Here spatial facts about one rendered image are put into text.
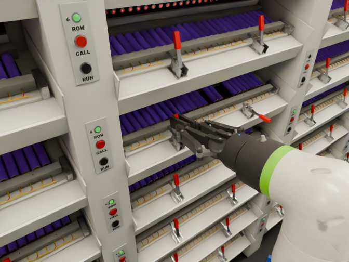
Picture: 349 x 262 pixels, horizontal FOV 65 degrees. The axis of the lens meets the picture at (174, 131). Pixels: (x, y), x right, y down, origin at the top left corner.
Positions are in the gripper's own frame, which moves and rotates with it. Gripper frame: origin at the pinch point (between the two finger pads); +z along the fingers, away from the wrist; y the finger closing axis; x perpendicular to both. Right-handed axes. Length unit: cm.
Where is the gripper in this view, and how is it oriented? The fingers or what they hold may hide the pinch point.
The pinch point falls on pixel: (183, 124)
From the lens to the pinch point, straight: 64.9
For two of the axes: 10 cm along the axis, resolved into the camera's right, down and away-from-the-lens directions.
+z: -5.8, -3.2, 7.5
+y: 8.1, -3.3, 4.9
